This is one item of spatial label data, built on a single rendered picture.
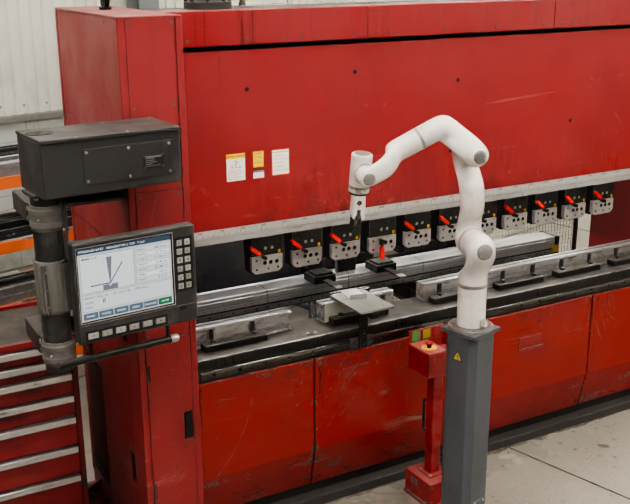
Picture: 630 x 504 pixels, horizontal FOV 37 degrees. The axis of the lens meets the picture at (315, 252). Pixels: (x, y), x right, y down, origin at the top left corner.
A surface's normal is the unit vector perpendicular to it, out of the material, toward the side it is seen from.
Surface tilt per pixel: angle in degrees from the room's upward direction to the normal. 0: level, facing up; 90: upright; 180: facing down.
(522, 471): 0
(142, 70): 90
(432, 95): 90
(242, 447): 92
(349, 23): 90
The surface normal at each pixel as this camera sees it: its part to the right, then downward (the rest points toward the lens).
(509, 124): 0.48, 0.26
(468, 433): -0.03, 0.29
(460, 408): -0.73, 0.21
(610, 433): 0.00, -0.96
